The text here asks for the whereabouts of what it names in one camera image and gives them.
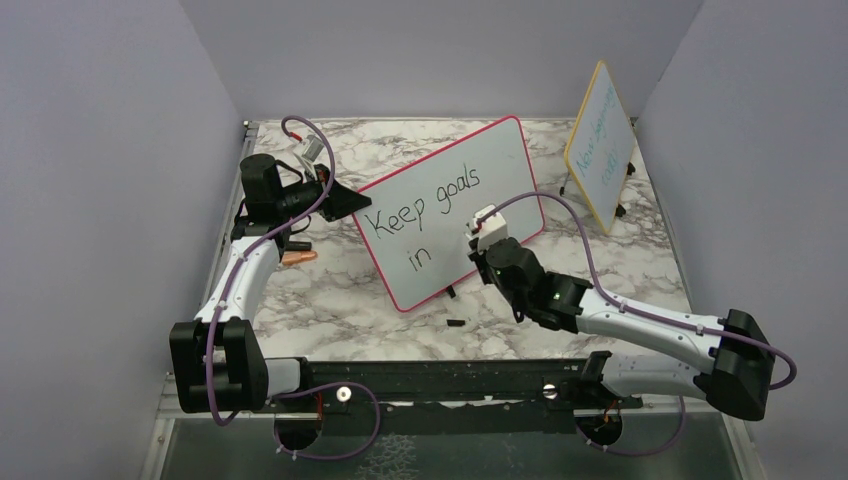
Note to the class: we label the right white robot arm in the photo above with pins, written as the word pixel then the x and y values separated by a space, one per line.
pixel 725 361

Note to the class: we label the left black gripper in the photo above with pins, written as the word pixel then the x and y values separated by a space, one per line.
pixel 342 200

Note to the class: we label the black mounting rail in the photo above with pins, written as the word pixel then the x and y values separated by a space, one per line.
pixel 445 397

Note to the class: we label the pink framed whiteboard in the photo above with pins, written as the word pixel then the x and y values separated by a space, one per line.
pixel 415 227

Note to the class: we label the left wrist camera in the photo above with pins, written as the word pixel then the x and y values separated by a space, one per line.
pixel 307 152

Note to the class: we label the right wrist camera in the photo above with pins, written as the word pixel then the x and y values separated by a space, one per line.
pixel 486 227

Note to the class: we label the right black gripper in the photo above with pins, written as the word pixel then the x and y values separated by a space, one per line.
pixel 479 258

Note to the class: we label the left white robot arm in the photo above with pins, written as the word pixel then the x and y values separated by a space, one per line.
pixel 217 361

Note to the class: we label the aluminium frame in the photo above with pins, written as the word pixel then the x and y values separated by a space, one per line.
pixel 164 424

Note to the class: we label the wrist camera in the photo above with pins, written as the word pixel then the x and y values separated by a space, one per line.
pixel 307 152
pixel 486 227

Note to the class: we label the yellow framed whiteboard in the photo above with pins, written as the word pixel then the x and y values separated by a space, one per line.
pixel 598 154

